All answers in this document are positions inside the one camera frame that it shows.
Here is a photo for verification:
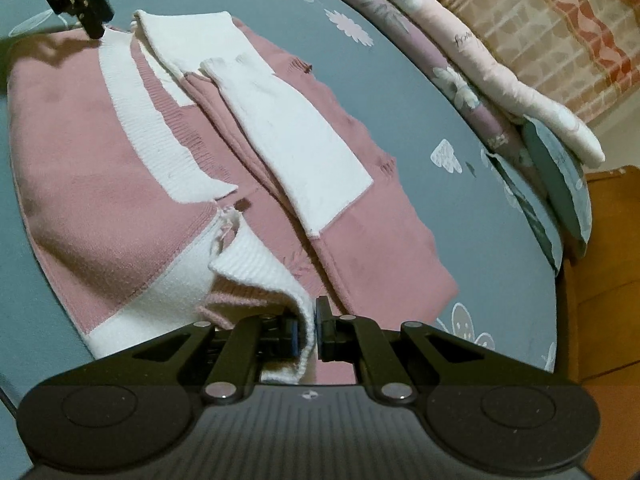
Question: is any pink and white knit sweater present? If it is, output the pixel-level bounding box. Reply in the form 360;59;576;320
8;11;458;384

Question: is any blue floral bed sheet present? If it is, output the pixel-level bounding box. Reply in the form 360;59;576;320
1;0;558;405

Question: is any wooden headboard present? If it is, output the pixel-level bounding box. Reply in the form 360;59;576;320
555;166;639;479

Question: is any blue lower pillow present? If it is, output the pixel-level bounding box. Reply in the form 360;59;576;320
480;148;563;275

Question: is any blue pillow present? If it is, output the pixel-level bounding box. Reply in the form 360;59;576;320
480;148;563;275
522;118;592;259

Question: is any blue upper pillow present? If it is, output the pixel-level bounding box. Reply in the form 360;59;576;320
522;118;592;259

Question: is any pink floral folded quilt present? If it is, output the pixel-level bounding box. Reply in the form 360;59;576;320
390;0;605;168

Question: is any mauve floral folded quilt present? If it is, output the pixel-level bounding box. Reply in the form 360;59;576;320
342;0;542;190

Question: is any beige patterned curtain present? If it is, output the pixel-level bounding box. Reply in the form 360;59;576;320
438;0;639;122

